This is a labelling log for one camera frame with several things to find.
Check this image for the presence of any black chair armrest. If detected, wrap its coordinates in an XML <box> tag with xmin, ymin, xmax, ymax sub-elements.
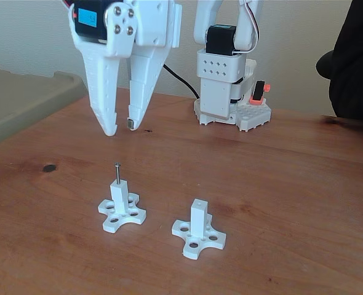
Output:
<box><xmin>315</xmin><ymin>50</ymin><xmax>335</xmax><ymax>81</ymax></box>

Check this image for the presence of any white cross-base post stand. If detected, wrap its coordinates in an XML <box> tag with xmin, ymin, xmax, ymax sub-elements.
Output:
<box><xmin>171</xmin><ymin>199</ymin><xmax>228</xmax><ymax>261</ymax></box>
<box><xmin>97</xmin><ymin>180</ymin><xmax>148</xmax><ymax>234</ymax></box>

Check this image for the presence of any black camera cable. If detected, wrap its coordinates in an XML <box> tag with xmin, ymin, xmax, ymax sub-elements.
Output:
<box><xmin>162</xmin><ymin>63</ymin><xmax>201</xmax><ymax>100</ymax></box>

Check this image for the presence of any red white arm servo wire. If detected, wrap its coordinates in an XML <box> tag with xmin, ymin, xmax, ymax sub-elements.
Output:
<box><xmin>238</xmin><ymin>0</ymin><xmax>260</xmax><ymax>55</ymax></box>

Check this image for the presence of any person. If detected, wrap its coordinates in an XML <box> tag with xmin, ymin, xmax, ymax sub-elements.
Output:
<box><xmin>328</xmin><ymin>0</ymin><xmax>363</xmax><ymax>126</ymax></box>

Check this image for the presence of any white studded base plate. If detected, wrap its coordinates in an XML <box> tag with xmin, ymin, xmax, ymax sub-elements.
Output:
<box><xmin>193</xmin><ymin>98</ymin><xmax>273</xmax><ymax>133</ymax></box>

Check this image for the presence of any orange and black clamp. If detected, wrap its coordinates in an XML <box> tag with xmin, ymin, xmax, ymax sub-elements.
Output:
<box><xmin>248</xmin><ymin>80</ymin><xmax>271</xmax><ymax>106</ymax></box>

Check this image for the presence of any olive plastic bin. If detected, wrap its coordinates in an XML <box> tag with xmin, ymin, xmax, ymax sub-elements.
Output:
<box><xmin>0</xmin><ymin>60</ymin><xmax>89</xmax><ymax>151</ymax></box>

